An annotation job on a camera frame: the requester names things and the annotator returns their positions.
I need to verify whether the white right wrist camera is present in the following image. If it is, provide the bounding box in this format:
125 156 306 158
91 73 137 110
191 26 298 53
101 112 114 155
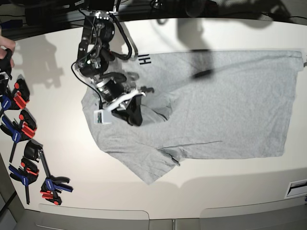
94 109 113 125

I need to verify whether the long blue red bar clamp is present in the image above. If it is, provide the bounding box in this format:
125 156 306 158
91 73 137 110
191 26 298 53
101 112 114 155
24 140 73 206

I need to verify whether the top blue red bar clamp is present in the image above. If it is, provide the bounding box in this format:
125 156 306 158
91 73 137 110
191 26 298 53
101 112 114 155
0 78 30 116

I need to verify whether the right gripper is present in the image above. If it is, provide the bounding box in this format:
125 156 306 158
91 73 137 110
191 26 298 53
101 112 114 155
100 79 154 127

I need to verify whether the person hand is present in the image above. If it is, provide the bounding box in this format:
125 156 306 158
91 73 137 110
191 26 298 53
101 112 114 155
0 29 16 59

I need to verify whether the black clamp at edge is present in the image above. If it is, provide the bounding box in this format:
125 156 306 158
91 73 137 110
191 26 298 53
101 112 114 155
0 48 12 80

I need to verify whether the grey T-shirt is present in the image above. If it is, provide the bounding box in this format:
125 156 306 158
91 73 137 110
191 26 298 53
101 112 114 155
82 50 304 184

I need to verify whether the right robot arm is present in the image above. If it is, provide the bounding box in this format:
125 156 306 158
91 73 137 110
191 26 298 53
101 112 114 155
71 0 154 127

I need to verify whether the white label sticker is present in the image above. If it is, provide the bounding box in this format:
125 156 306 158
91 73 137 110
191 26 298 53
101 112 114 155
285 179 307 198

